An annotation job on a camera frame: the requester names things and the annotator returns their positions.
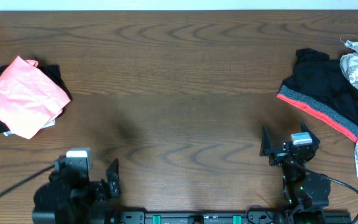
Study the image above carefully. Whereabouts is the folded black garment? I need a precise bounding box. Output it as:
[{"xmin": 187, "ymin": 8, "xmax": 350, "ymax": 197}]
[{"xmin": 0, "ymin": 65, "xmax": 73, "ymax": 134}]

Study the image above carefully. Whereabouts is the white green card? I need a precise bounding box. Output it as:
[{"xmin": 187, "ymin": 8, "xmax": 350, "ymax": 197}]
[{"xmin": 0, "ymin": 74, "xmax": 57, "ymax": 137}]

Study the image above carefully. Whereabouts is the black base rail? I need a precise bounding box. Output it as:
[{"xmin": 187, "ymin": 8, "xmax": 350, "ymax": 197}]
[{"xmin": 117, "ymin": 210, "xmax": 352, "ymax": 224}]

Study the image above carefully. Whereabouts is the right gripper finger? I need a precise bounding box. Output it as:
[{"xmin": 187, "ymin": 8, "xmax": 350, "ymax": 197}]
[
  {"xmin": 300, "ymin": 121, "xmax": 320, "ymax": 145},
  {"xmin": 259, "ymin": 126, "xmax": 272, "ymax": 156}
]

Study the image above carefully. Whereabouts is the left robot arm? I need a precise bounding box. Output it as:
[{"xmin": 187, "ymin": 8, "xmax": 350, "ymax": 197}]
[{"xmin": 32, "ymin": 156, "xmax": 121, "ymax": 224}]

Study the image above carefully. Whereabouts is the black shorts red waistband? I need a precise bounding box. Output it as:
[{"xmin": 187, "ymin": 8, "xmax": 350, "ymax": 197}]
[{"xmin": 277, "ymin": 49, "xmax": 358, "ymax": 142}]

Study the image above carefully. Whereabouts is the coral pink t-shirt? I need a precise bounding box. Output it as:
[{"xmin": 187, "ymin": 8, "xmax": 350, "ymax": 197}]
[{"xmin": 0, "ymin": 56, "xmax": 70, "ymax": 139}]

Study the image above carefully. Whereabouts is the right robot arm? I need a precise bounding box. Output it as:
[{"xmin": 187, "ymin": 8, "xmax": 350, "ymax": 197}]
[{"xmin": 259, "ymin": 123, "xmax": 331, "ymax": 223}]

